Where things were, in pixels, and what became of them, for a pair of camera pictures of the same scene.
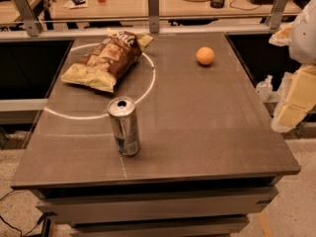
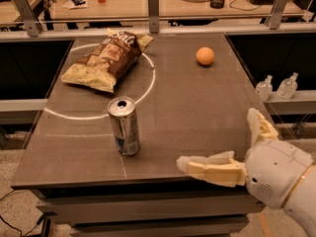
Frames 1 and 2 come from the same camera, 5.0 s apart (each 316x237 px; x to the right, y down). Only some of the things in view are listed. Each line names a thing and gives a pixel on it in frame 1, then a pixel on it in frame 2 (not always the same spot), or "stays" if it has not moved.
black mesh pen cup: x=217 y=0 stays
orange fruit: x=204 y=55 stays
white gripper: x=304 y=37 → x=276 y=172
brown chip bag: x=103 y=65 stays
